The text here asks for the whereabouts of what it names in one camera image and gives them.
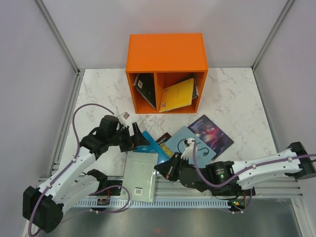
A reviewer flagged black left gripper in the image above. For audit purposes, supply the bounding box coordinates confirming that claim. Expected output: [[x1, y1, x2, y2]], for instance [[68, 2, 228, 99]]
[[108, 122, 150, 152]]

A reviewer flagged pale green plastic file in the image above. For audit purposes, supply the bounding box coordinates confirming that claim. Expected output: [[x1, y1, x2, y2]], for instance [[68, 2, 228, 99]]
[[120, 152, 158, 203]]

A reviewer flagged dark green hardcover book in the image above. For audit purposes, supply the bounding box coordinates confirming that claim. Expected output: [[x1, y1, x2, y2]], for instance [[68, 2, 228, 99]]
[[133, 73, 157, 109]]

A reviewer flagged yellow paperback book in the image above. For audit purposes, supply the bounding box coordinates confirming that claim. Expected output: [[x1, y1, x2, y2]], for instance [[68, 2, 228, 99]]
[[159, 78, 195, 113]]

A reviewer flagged navy blue hardcover book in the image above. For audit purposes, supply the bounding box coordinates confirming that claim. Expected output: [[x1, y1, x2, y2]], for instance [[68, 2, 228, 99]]
[[192, 73, 199, 99]]

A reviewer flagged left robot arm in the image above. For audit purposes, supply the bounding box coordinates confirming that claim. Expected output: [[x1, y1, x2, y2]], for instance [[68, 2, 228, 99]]
[[22, 115, 150, 233]]

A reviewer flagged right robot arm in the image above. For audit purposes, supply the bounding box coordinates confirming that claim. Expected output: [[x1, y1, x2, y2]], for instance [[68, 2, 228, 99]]
[[155, 138, 316, 197]]

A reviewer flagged bright blue paperback book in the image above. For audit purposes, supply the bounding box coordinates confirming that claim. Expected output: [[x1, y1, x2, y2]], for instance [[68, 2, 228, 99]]
[[135, 131, 170, 164]]

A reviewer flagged black paperback book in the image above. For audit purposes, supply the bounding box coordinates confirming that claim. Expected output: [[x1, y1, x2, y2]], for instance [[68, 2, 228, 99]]
[[156, 132, 174, 158]]

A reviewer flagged light blue paperback book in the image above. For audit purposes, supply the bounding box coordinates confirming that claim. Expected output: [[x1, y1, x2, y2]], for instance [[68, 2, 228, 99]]
[[164, 126, 217, 163]]

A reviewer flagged purple galaxy cover book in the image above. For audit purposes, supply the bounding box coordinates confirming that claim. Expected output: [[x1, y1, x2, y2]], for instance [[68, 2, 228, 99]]
[[188, 115, 234, 160]]

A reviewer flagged orange two-compartment shelf box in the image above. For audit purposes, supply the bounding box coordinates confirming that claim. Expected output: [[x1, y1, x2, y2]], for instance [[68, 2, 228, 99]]
[[125, 33, 208, 114]]

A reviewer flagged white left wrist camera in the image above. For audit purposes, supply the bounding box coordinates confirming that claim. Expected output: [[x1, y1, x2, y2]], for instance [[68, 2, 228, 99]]
[[118, 112, 130, 123]]

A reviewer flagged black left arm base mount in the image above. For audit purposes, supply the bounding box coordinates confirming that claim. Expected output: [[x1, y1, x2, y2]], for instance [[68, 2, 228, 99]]
[[95, 180, 122, 198]]

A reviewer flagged aluminium frame rail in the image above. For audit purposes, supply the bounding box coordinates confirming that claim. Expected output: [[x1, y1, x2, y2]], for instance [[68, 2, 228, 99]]
[[38, 160, 304, 199]]

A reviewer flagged slotted white cable duct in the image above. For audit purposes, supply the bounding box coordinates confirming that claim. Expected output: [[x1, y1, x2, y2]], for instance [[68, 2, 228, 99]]
[[75, 197, 245, 208]]

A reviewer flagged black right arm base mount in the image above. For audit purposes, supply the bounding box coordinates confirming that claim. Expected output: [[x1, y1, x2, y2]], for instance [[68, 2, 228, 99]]
[[209, 184, 256, 197]]

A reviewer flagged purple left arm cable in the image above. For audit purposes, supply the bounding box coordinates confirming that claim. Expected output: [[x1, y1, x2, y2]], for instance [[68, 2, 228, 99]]
[[27, 103, 116, 235]]

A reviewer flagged left corner frame post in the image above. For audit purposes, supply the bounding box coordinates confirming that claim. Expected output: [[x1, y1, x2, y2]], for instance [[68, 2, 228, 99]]
[[34, 0, 80, 75]]

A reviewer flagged corner frame post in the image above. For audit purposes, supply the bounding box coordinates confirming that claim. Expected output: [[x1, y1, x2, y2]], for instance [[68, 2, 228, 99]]
[[251, 0, 296, 71], [34, 0, 80, 75]]

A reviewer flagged right corner frame post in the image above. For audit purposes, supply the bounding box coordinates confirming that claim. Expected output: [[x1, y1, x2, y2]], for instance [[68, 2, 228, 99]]
[[251, 0, 296, 71]]

